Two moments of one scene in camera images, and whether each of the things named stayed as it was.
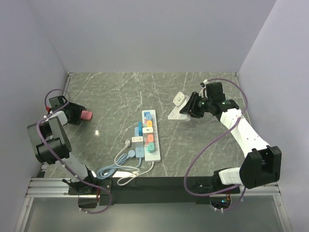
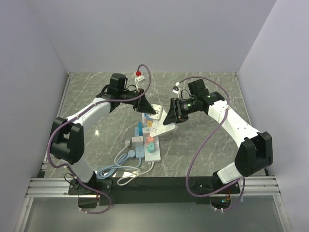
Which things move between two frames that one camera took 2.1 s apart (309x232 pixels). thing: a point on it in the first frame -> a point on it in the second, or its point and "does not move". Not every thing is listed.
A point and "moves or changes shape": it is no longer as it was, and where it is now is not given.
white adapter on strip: (147, 130) does not move
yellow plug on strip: (149, 123) does not move
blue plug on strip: (148, 115) does not move
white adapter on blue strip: (137, 139) does not move
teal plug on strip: (150, 147) does not move
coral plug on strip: (150, 137) does not move
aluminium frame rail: (50, 187) does not move
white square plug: (179, 100) moves or changes shape
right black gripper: (190, 108) -> (175, 114)
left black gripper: (77, 109) -> (142, 105)
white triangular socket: (175, 114) moves or changes shape
